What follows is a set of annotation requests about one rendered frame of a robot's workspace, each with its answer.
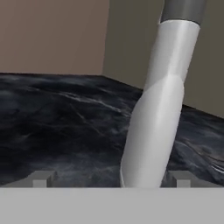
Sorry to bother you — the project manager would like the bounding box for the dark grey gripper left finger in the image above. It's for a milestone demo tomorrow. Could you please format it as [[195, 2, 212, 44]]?
[[1, 170, 58, 188]]

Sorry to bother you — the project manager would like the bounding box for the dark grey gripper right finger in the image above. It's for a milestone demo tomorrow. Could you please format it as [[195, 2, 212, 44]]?
[[161, 170, 224, 188]]

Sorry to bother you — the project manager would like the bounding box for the white tapered bottle, grey end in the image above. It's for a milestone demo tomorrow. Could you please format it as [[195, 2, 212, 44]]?
[[119, 0, 208, 188]]

